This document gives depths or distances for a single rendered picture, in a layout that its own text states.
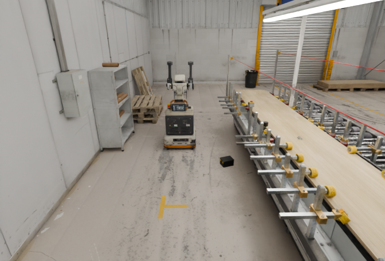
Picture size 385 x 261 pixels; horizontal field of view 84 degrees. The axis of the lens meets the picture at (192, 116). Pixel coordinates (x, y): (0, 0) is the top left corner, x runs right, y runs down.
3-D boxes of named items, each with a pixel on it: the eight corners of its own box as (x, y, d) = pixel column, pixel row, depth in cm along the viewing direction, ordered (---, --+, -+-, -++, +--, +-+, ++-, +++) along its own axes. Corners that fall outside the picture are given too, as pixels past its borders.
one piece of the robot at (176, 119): (193, 140, 424) (193, 100, 395) (165, 140, 424) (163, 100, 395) (193, 133, 455) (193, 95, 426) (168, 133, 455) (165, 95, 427)
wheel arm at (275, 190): (267, 194, 168) (268, 190, 167) (266, 191, 172) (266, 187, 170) (331, 193, 169) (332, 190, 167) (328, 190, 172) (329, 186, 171)
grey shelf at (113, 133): (100, 151, 421) (86, 71, 367) (115, 132, 505) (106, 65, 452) (123, 151, 421) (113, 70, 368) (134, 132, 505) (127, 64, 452)
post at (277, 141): (271, 178, 228) (277, 136, 211) (270, 175, 231) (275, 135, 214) (274, 177, 228) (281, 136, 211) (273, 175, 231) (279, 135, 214)
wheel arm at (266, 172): (258, 175, 192) (258, 171, 190) (256, 172, 195) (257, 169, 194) (314, 174, 192) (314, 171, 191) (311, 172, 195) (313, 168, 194)
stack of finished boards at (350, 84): (387, 87, 860) (388, 83, 854) (327, 88, 852) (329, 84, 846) (371, 83, 932) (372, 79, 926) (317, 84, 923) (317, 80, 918)
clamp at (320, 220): (317, 224, 142) (319, 218, 141) (307, 209, 155) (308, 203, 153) (327, 224, 142) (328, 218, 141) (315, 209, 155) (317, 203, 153)
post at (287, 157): (279, 198, 206) (287, 154, 189) (278, 196, 209) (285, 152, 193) (283, 198, 206) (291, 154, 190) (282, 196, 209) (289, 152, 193)
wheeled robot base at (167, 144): (196, 148, 421) (196, 137, 412) (163, 149, 421) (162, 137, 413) (195, 134, 484) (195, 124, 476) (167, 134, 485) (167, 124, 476)
